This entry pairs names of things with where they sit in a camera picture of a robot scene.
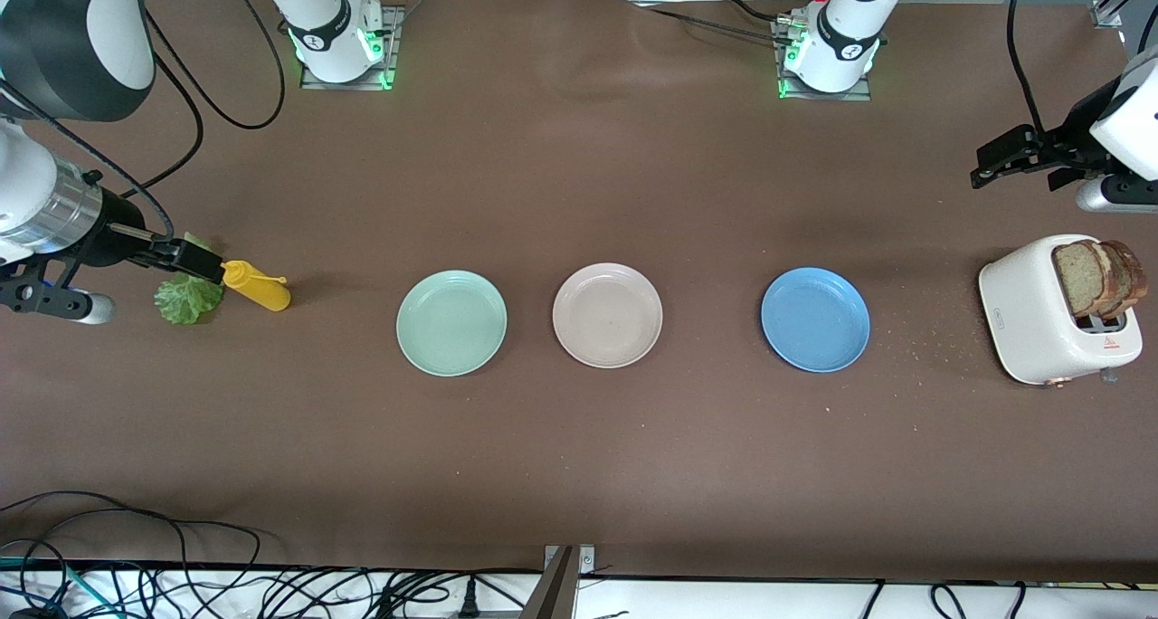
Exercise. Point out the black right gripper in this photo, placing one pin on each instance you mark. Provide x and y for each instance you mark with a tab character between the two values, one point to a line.
118	228

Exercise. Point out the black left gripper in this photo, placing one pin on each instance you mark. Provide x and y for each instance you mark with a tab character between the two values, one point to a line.
1071	139

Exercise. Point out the green lettuce leaf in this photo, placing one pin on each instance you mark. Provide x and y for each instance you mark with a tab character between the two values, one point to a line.
185	300

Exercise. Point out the yellow squeeze bottle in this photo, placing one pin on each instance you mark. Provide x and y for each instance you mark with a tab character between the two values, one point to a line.
267	293

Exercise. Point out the brown bread slice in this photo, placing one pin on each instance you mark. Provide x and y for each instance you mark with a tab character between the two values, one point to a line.
1135	280
1077	280

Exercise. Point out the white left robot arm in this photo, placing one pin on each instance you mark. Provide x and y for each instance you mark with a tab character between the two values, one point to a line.
850	22

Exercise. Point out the blue plate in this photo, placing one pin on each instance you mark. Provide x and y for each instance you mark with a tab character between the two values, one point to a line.
815	319

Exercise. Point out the mint green plate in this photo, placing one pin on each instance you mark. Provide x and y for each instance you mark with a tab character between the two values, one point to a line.
451	323

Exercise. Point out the beige plate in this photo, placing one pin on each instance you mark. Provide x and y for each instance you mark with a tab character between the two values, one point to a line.
607	316

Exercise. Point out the white toaster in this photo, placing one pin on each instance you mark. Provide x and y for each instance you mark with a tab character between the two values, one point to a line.
1022	320

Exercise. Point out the black power plug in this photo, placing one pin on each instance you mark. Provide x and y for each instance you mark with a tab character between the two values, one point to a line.
469	601

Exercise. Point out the silver corner bracket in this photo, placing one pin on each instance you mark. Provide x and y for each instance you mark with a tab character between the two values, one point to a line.
1105	17

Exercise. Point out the grey metal bracket post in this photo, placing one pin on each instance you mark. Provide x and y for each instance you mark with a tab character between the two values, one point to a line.
556	592

